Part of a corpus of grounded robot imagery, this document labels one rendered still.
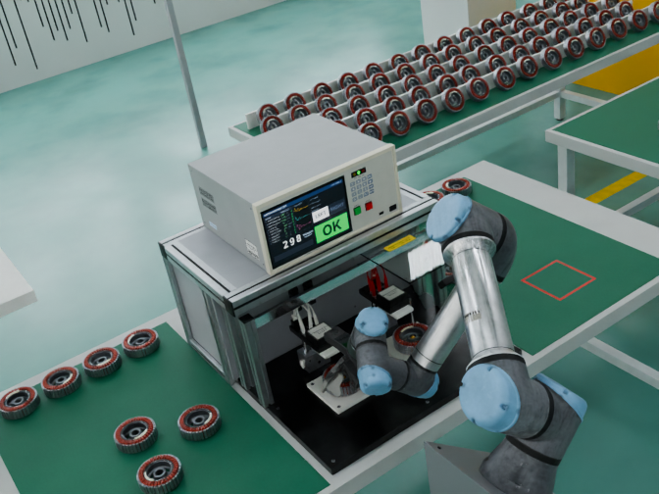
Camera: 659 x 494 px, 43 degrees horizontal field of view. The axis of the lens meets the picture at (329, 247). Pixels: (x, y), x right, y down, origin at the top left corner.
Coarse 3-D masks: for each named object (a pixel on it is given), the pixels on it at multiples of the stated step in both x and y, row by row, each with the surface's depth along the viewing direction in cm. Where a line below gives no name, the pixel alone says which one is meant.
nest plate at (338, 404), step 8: (320, 376) 231; (312, 384) 228; (320, 384) 228; (320, 392) 225; (360, 392) 223; (328, 400) 222; (336, 400) 221; (344, 400) 221; (352, 400) 220; (360, 400) 221; (336, 408) 219; (344, 408) 219
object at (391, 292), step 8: (360, 288) 244; (368, 288) 243; (376, 288) 243; (392, 288) 237; (368, 296) 241; (384, 296) 235; (392, 296) 234; (400, 296) 234; (376, 304) 238; (384, 304) 235; (392, 304) 233; (400, 304) 235; (408, 304) 237; (392, 312) 234; (400, 312) 234; (408, 312) 234
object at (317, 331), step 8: (304, 320) 235; (312, 320) 234; (296, 328) 232; (312, 328) 227; (320, 328) 226; (328, 328) 226; (304, 336) 228; (312, 336) 224; (320, 336) 223; (304, 344) 233; (312, 344) 225; (320, 344) 223; (328, 344) 224; (320, 352) 223; (328, 352) 223; (336, 352) 224
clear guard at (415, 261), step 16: (416, 240) 230; (368, 256) 226; (384, 256) 225; (400, 256) 224; (416, 256) 223; (432, 256) 222; (400, 272) 217; (416, 272) 216; (432, 272) 216; (448, 272) 217; (416, 288) 213; (432, 288) 214; (448, 288) 215; (432, 304) 212
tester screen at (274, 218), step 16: (320, 192) 215; (336, 192) 219; (288, 208) 211; (304, 208) 214; (320, 208) 217; (272, 224) 210; (288, 224) 213; (304, 224) 216; (272, 240) 212; (304, 240) 218; (272, 256) 214; (288, 256) 217
